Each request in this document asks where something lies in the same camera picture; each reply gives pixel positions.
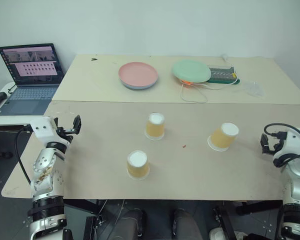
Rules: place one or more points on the small black scrap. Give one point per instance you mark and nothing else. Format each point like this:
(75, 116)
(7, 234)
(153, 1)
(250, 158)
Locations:
(94, 59)

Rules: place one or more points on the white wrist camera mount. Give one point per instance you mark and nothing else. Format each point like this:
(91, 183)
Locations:
(293, 143)
(43, 128)

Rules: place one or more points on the yellow paper cup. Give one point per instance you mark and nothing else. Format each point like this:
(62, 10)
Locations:
(155, 126)
(222, 138)
(137, 165)

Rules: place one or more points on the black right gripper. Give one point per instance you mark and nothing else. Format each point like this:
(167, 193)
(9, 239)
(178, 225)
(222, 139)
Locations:
(271, 150)

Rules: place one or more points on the grey open laptop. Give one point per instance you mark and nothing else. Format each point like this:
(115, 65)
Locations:
(30, 80)

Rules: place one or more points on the pale blue plastic plate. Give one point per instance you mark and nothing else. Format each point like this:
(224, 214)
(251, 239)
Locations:
(137, 87)

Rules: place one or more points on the white side table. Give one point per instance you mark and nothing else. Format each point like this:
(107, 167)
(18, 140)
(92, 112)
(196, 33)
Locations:
(0, 117)

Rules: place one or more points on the dark rounded robot leg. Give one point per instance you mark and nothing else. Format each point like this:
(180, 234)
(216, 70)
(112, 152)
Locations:
(186, 225)
(131, 225)

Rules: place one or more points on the clear plastic bag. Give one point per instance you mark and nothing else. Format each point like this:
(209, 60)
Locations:
(254, 88)

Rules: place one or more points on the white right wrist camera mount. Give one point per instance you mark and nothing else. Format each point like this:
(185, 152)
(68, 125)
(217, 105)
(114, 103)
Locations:
(293, 143)

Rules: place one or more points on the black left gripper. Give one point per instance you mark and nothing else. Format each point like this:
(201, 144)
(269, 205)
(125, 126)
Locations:
(65, 135)

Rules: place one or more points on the pink plastic plate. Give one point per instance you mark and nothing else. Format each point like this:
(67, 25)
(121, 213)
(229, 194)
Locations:
(138, 73)

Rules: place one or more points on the white rounded object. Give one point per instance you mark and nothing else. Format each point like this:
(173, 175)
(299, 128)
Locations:
(218, 234)

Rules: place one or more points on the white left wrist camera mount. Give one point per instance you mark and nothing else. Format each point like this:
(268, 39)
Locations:
(43, 128)

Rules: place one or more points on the mint green plastic plate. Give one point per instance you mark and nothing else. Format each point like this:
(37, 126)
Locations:
(191, 71)

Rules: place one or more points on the clear box with green base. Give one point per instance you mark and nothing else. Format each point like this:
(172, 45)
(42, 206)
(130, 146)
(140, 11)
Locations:
(222, 74)

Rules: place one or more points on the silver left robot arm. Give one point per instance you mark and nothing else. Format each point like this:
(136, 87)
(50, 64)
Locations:
(46, 175)

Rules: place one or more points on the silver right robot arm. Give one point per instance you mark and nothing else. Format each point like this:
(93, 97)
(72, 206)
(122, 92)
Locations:
(298, 185)

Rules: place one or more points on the small orange object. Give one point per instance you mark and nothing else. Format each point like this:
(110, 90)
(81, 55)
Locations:
(187, 82)

